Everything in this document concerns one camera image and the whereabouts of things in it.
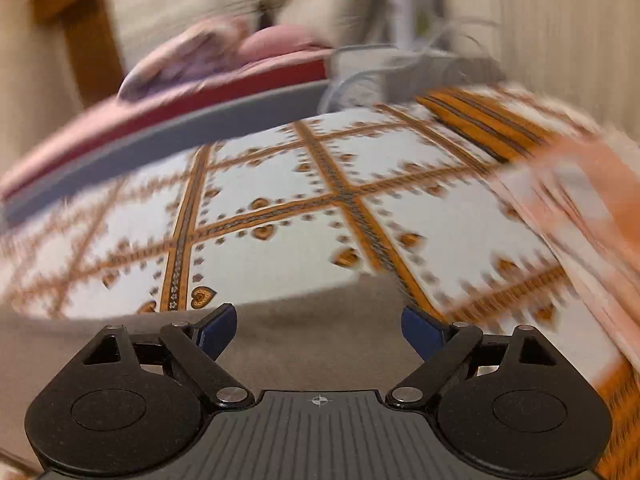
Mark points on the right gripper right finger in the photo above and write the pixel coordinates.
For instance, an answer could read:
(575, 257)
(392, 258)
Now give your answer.
(443, 348)

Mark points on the white sliding wardrobe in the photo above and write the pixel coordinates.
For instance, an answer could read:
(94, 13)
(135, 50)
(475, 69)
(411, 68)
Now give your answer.
(185, 5)

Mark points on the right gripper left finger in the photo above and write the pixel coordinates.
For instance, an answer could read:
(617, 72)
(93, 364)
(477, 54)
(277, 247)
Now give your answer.
(195, 347)

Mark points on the brown wooden door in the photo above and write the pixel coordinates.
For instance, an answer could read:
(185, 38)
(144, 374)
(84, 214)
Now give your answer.
(90, 45)

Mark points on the orange heart patterned bedsheet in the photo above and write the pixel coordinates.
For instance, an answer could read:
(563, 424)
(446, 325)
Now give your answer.
(320, 203)

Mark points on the grey sweatpants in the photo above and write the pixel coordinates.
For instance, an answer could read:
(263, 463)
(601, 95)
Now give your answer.
(334, 339)

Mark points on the white metal daybed frame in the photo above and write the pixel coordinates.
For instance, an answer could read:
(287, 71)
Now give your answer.
(458, 35)

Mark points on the large pink bed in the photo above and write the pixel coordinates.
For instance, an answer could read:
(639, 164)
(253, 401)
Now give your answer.
(114, 119)

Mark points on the folded pink quilt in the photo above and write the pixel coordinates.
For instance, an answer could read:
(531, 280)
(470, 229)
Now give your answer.
(208, 47)

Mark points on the pink pillow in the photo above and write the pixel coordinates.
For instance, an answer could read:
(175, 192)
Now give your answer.
(276, 40)

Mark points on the white nightstand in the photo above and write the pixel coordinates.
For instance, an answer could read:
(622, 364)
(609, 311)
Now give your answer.
(364, 75)

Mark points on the white cardboard box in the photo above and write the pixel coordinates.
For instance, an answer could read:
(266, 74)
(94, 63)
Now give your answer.
(411, 21)

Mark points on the folded peach cloth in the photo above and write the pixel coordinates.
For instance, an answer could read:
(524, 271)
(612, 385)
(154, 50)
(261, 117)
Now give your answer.
(582, 198)

